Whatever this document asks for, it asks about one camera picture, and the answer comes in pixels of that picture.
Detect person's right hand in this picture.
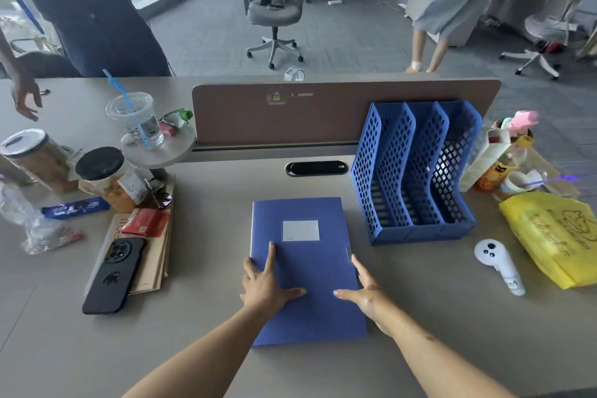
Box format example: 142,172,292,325
333,253,398,336

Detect person's left hand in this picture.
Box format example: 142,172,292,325
240,241,308,319

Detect blue file folder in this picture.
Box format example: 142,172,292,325
250,197,368,347

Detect person's right forearm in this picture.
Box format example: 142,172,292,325
375,314,519,398

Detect person's left forearm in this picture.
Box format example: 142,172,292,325
122,303,266,398

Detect blue plastic file rack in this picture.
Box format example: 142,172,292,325
350,100,484,246

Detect brown paper bag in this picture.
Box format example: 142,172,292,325
84,174,176,295

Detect white handheld controller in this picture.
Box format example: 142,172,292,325
474,238,526,297

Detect red packet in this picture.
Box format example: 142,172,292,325
120,208,171,239

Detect black sunglasses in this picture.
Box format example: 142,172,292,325
144,177,174,210

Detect brown desk divider panel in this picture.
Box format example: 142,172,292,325
192,79,502,151

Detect black smartphone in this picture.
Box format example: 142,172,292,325
81,237,147,316

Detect white carton box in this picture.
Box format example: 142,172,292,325
459,127,512,192

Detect round grey desk shelf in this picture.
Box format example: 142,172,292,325
121,122,197,170

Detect orange drink bottle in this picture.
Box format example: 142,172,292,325
475,135,535,192

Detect white tape roll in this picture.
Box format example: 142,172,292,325
498,170,545,196

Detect yellow plastic bag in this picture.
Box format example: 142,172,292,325
498,191,597,290

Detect green wrapper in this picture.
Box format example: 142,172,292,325
160,109,195,129

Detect black lid food jar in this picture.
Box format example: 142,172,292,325
75,146,151,214

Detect clear plastic cup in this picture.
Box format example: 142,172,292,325
105,92,165,150

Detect blue snack packet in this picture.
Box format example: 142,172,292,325
40,197,112,220

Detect pink small fan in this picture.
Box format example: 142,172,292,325
500,109,540,138

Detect blue drinking straw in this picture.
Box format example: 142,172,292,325
102,69,153,149

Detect clear plastic bag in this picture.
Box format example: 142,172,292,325
0,180,86,256

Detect grey office chair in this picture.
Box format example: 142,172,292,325
242,0,309,70

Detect white lid food jar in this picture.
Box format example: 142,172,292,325
0,128,79,194

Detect white office chair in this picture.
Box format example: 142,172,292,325
498,0,597,81

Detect black oval cable grommet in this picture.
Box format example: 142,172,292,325
285,160,349,177

